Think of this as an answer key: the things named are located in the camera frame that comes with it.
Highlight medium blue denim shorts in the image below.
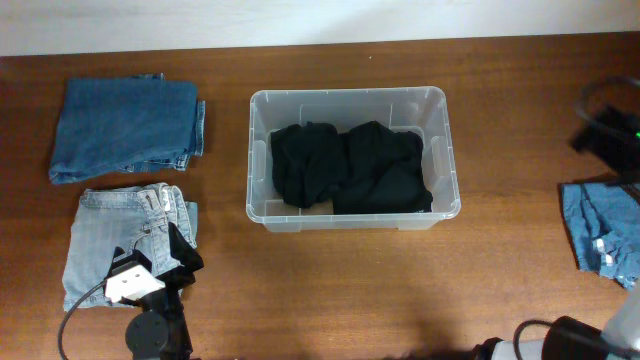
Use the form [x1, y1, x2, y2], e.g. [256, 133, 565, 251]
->
[560, 183, 639, 291]

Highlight dark blue folded jeans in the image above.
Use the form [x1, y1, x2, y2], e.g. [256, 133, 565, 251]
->
[48, 74, 206, 185]

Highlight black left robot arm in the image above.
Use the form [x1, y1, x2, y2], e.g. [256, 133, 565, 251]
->
[104, 222, 204, 360]

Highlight light blue folded jeans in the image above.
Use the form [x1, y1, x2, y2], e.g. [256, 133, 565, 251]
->
[62, 183, 198, 311]

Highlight black garment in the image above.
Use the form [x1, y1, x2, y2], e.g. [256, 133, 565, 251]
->
[332, 121, 433, 215]
[270, 122, 349, 208]

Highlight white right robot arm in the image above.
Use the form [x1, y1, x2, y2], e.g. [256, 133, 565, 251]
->
[469, 106, 639, 359]

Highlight clear plastic storage bin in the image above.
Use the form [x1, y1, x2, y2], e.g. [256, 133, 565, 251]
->
[246, 86, 461, 232]

